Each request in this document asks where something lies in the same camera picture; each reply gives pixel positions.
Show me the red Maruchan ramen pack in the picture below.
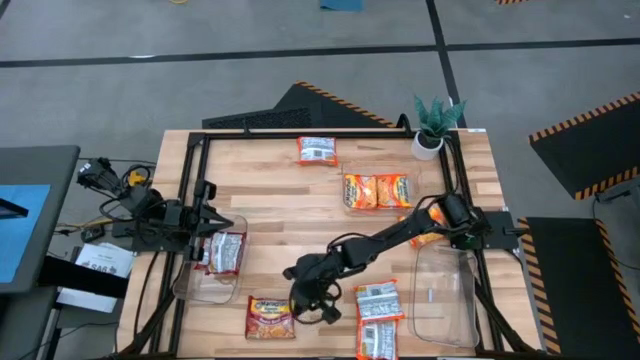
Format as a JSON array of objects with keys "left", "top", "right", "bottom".
[
  {"left": 244, "top": 294, "right": 297, "bottom": 342},
  {"left": 193, "top": 230, "right": 247, "bottom": 277}
]

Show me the green artificial plant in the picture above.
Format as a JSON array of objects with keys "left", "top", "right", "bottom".
[{"left": 412, "top": 94, "right": 468, "bottom": 140}]

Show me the grey side desk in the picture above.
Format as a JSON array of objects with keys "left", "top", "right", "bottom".
[{"left": 0, "top": 144, "right": 81, "bottom": 296}]

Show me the clear plastic bin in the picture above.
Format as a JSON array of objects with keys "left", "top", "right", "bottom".
[
  {"left": 341, "top": 160, "right": 422, "bottom": 217},
  {"left": 171, "top": 213, "right": 250, "bottom": 306},
  {"left": 406, "top": 243, "right": 482, "bottom": 350}
]

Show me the black metal table frame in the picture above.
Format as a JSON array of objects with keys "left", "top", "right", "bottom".
[{"left": 117, "top": 113, "right": 539, "bottom": 360}]

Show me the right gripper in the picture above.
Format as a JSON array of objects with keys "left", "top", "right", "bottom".
[{"left": 282, "top": 252, "right": 346, "bottom": 325}]

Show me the white plant pot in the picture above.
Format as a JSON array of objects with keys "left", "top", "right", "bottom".
[{"left": 410, "top": 129, "right": 446, "bottom": 162}]

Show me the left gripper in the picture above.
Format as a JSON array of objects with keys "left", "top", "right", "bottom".
[{"left": 188, "top": 179, "right": 235, "bottom": 261}]

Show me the white paper sheet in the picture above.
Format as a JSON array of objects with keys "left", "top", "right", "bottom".
[{"left": 56, "top": 242, "right": 136, "bottom": 315}]

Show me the orange Maruchan ramen pack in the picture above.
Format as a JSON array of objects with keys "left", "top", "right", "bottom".
[
  {"left": 353, "top": 278, "right": 406, "bottom": 324},
  {"left": 375, "top": 172, "right": 414, "bottom": 210},
  {"left": 342, "top": 172, "right": 378, "bottom": 211},
  {"left": 296, "top": 135, "right": 339, "bottom": 168},
  {"left": 355, "top": 318, "right": 400, "bottom": 360},
  {"left": 398, "top": 203, "right": 450, "bottom": 250}
]

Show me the blue floor mat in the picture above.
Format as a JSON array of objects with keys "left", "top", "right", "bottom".
[{"left": 319, "top": 0, "right": 365, "bottom": 13}]

